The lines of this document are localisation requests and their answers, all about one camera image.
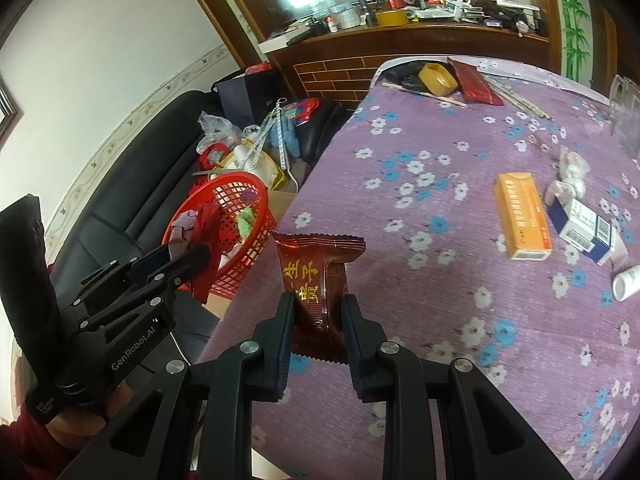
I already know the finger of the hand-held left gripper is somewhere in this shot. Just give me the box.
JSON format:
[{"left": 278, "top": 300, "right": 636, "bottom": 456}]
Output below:
[
  {"left": 75, "top": 246, "right": 173, "bottom": 311},
  {"left": 80, "top": 244, "right": 213, "bottom": 333}
]

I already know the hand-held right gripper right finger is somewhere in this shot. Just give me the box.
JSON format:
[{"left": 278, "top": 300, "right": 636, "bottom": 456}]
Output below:
[{"left": 341, "top": 294, "right": 576, "bottom": 480}]

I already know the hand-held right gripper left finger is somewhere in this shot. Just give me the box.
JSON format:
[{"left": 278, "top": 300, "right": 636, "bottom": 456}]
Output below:
[{"left": 55, "top": 292, "right": 298, "bottom": 480}]

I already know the red cloth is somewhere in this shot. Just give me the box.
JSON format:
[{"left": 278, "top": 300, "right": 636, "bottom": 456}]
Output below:
[{"left": 167, "top": 204, "right": 224, "bottom": 306}]

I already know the brown red snack packet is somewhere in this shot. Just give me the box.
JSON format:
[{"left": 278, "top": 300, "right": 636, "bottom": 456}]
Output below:
[{"left": 271, "top": 231, "right": 367, "bottom": 365}]

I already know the red plastic basket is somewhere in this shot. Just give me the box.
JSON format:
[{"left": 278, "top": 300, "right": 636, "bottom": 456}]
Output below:
[{"left": 162, "top": 170, "right": 277, "bottom": 301}]

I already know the green cloth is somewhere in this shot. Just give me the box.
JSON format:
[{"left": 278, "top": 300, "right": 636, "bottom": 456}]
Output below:
[{"left": 235, "top": 207, "right": 257, "bottom": 241}]

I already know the white blue box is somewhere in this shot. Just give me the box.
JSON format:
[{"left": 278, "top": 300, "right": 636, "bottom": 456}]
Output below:
[{"left": 546, "top": 197, "right": 618, "bottom": 266}]

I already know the white spray bottle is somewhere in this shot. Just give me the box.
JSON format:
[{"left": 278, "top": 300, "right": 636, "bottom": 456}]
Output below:
[{"left": 612, "top": 266, "right": 640, "bottom": 302}]

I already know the person's left forearm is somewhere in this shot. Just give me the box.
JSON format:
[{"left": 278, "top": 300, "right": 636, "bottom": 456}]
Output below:
[{"left": 0, "top": 410, "right": 66, "bottom": 480}]

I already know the person's left hand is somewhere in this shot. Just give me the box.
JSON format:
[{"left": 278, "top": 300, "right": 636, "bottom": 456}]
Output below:
[{"left": 45, "top": 382, "right": 128, "bottom": 448}]

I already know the black leather sofa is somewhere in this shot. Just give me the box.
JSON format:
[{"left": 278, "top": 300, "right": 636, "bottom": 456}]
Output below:
[{"left": 47, "top": 90, "right": 351, "bottom": 341}]

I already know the red plastic item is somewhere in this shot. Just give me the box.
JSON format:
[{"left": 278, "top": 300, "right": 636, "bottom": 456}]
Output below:
[{"left": 199, "top": 142, "right": 223, "bottom": 171}]

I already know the yellow rimmed tray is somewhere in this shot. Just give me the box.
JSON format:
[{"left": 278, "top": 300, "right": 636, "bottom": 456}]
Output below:
[{"left": 220, "top": 145, "right": 286, "bottom": 191}]

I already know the clear plastic bag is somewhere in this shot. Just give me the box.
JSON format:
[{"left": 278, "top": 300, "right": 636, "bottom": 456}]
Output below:
[{"left": 196, "top": 111, "right": 246, "bottom": 153}]

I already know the blue cloth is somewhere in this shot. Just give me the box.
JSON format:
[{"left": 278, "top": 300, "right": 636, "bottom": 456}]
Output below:
[{"left": 270, "top": 110, "right": 301, "bottom": 158}]

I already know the dark paper bag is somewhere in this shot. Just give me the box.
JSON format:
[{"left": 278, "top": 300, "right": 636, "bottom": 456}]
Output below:
[{"left": 212, "top": 71, "right": 286, "bottom": 128}]

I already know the red blue printed bag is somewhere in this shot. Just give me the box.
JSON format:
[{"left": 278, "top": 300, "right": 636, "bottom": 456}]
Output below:
[{"left": 285, "top": 99, "right": 321, "bottom": 126}]

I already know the orange box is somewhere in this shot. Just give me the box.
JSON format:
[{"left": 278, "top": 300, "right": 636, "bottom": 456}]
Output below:
[{"left": 494, "top": 172, "right": 553, "bottom": 261}]

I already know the white flat box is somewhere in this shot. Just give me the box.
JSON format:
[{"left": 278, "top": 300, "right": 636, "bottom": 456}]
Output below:
[{"left": 258, "top": 30, "right": 301, "bottom": 53}]

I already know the wooden chopstick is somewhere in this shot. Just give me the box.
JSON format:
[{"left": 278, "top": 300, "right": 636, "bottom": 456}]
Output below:
[{"left": 382, "top": 81, "right": 466, "bottom": 107}]

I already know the black pouch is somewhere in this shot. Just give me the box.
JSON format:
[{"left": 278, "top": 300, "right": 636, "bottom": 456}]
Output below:
[{"left": 387, "top": 61, "right": 431, "bottom": 92}]

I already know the white crumpled wrapper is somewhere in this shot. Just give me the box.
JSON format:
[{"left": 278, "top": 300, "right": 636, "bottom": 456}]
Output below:
[{"left": 544, "top": 147, "right": 588, "bottom": 203}]

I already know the red flat packet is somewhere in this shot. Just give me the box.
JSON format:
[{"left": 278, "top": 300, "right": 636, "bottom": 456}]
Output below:
[{"left": 446, "top": 57, "right": 503, "bottom": 106}]

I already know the silver sachet strip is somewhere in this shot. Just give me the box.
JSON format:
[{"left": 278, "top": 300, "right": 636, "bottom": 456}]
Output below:
[{"left": 482, "top": 76, "right": 553, "bottom": 121}]

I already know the metal tin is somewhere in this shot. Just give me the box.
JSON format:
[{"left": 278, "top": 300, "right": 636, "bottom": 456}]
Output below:
[{"left": 330, "top": 4, "right": 362, "bottom": 29}]

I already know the clear plastic cup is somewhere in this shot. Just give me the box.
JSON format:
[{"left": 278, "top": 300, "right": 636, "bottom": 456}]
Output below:
[{"left": 609, "top": 75, "right": 640, "bottom": 157}]

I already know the dark picture frame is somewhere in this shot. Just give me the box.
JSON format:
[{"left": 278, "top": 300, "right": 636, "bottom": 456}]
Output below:
[{"left": 0, "top": 75, "right": 24, "bottom": 153}]

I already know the bamboo wall sticker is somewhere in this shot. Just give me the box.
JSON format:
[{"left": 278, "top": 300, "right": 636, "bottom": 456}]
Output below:
[{"left": 550, "top": 0, "right": 601, "bottom": 81}]

